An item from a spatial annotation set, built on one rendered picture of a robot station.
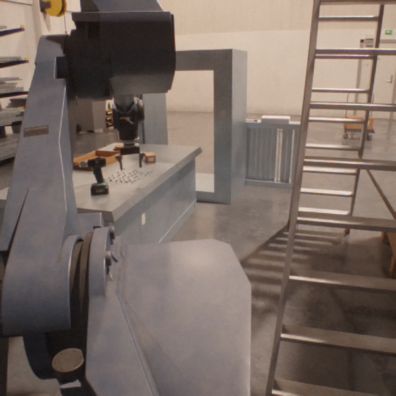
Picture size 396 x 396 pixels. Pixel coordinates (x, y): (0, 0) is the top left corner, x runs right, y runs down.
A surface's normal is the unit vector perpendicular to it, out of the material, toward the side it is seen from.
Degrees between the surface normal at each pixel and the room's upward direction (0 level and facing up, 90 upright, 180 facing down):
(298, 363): 0
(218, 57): 90
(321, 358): 0
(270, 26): 90
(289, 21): 90
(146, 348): 45
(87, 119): 95
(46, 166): 37
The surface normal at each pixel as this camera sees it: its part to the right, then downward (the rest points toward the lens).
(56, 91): 0.08, -0.54
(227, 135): -0.34, 0.33
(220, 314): 0.03, -0.81
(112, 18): 0.13, -0.10
